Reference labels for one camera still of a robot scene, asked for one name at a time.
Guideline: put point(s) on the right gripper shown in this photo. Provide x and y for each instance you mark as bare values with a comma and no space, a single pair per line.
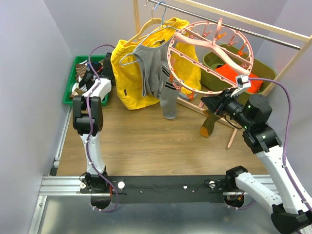
217,103

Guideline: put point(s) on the olive striped sock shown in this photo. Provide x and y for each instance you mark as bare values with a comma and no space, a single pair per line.
208,125

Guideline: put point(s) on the pink round clip hanger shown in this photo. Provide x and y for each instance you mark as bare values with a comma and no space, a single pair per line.
242,66

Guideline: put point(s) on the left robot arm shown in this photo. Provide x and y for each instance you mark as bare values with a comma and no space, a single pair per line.
88,120

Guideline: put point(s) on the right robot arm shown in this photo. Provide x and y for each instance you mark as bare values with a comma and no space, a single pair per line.
287,207

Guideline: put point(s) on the wooden clothes hanger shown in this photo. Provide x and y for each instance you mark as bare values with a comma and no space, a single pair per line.
148,24

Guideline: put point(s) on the yellow shorts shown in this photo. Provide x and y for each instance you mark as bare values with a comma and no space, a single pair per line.
127,70

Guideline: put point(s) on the black patterned sock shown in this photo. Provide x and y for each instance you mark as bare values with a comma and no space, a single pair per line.
88,79

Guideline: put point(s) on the pink clothes peg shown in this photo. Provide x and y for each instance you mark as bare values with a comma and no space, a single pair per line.
201,105

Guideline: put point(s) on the brown striped sock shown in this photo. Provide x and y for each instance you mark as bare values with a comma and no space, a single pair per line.
80,71

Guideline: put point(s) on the orange cloth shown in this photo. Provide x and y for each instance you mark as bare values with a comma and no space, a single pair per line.
229,73

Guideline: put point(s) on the grey tank top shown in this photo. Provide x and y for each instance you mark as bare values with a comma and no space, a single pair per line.
150,57

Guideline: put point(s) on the green plastic tray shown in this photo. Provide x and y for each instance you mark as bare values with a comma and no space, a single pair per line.
79,59

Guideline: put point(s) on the olive green plastic bin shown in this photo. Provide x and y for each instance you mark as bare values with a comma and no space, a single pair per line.
213,83

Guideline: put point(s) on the grey striped sock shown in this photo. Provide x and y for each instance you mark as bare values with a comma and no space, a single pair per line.
168,95

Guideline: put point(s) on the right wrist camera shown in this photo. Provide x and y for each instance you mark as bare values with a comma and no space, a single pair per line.
243,84

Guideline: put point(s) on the metal hanging rail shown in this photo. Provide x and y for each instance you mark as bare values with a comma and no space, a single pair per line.
276,41

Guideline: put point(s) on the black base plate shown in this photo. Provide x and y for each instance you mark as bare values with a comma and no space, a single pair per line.
170,189

